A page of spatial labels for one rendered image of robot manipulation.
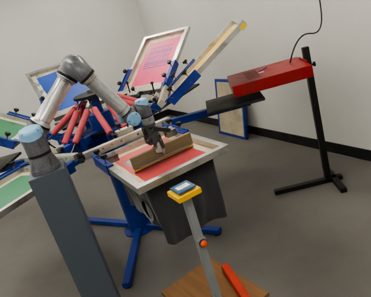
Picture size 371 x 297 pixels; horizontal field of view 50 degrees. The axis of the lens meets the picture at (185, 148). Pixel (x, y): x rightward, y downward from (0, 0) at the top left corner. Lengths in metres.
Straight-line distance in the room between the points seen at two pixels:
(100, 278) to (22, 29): 4.88
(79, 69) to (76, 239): 0.88
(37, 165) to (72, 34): 4.80
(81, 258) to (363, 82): 2.68
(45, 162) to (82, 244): 0.48
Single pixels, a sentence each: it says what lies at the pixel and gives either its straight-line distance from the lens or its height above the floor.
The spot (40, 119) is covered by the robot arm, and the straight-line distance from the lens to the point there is 2.21.
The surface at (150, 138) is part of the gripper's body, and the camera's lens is 2.31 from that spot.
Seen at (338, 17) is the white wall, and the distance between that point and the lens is 3.75.
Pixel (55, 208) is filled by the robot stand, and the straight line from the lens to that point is 2.15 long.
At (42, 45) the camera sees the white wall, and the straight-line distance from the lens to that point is 6.65.
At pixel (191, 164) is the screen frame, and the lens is 2.16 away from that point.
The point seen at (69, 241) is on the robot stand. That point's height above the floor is 0.81.
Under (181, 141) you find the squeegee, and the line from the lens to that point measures 2.43.
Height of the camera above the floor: 1.78
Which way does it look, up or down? 19 degrees down
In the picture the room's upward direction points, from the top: 17 degrees counter-clockwise
